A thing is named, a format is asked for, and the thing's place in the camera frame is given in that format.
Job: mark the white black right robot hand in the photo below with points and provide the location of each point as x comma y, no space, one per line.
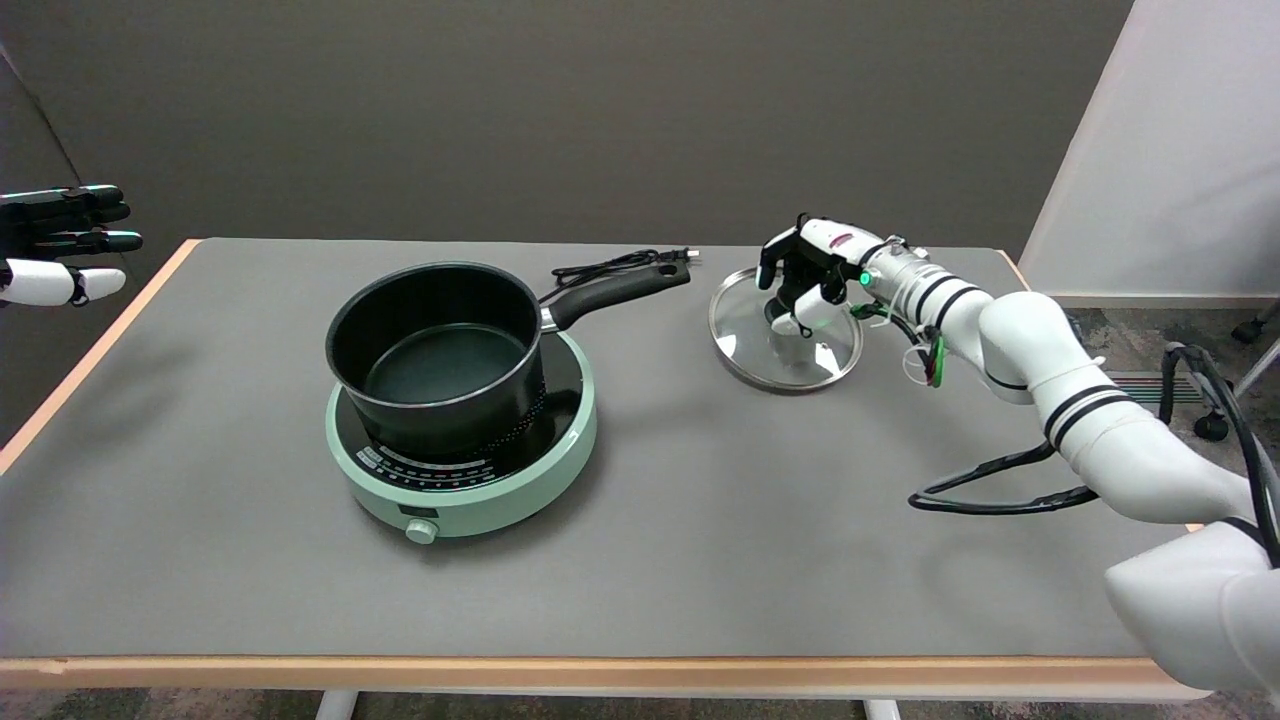
825,245

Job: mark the glass pot lid steel rim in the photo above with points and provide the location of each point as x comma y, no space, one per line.
740,340

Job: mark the striped floor vent grille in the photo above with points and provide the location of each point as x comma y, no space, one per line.
1140,385

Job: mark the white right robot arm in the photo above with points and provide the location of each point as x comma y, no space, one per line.
1020,340

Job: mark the mint green induction cooker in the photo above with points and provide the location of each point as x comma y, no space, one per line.
500,500

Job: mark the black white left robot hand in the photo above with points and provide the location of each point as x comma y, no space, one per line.
40,280

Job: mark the grey table mat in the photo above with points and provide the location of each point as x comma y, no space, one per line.
800,500

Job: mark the chair base with black casters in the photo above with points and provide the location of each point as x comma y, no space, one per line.
1212,428

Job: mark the wood-edged table white legs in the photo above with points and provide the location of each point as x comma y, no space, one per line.
600,672

